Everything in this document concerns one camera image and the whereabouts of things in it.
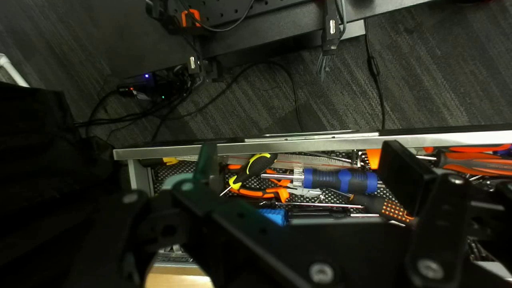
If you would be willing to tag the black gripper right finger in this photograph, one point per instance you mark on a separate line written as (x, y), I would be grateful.
(438, 205)

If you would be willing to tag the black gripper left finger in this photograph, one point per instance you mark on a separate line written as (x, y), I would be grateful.
(230, 240)

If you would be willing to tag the blue black handled screwdriver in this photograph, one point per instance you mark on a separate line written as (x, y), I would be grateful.
(342, 181)

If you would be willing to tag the grey metal tool drawer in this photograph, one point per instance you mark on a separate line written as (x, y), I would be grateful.
(480, 157)

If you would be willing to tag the black power strip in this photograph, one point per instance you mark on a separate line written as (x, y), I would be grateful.
(160, 85)

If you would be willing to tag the black metal stand base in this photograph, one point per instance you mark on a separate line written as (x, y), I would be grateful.
(222, 27)

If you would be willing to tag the orange handled pliers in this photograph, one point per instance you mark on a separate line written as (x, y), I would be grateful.
(236, 184)

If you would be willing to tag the blue handled tool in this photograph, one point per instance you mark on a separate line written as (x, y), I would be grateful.
(281, 216)

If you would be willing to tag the yellow black handled tool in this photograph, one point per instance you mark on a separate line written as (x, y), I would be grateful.
(257, 163)

